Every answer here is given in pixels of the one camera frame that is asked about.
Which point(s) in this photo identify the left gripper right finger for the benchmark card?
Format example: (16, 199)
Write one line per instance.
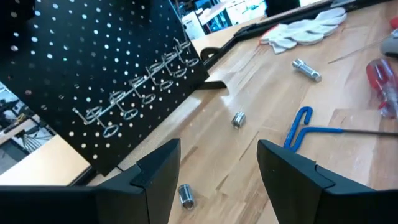
(295, 193)

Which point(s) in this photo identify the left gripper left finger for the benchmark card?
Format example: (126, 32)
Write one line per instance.
(155, 193)

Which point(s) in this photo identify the small silver socket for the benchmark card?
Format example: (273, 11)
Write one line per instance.
(238, 119)
(186, 196)

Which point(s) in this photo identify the long silver socket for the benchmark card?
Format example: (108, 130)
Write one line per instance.
(306, 71)

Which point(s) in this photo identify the light brown desk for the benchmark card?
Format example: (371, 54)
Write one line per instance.
(46, 161)

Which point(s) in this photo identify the black metal pegboard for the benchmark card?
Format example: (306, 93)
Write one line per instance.
(93, 62)

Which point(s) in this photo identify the white work glove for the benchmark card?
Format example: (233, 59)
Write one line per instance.
(304, 31)

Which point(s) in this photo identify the black frame clamp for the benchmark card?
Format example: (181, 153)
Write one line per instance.
(206, 53)

